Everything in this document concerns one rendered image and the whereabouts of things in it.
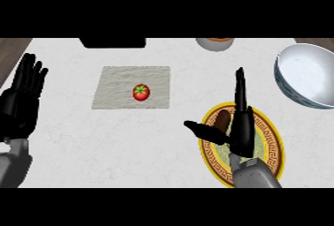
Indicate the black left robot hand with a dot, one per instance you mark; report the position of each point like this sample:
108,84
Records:
16,100

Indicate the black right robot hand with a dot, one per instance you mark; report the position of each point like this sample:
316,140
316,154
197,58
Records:
241,129

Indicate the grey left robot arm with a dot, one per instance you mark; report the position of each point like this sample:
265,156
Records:
15,164

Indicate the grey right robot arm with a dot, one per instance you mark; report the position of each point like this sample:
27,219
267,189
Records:
251,173

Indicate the brown cupcake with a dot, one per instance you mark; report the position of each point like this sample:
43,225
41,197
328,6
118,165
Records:
222,120

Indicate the yellow patterned plate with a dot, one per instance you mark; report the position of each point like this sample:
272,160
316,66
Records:
265,138

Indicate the white bowl blue rim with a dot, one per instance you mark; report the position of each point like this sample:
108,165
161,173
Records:
309,76

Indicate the grey cloth placemat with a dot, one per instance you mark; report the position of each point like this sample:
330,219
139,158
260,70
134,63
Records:
117,85

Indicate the red tomato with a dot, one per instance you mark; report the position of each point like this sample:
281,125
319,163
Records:
140,92

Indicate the black appliance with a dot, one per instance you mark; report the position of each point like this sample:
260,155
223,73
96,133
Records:
114,42

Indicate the grey cup orange content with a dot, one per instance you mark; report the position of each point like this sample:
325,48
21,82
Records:
214,44

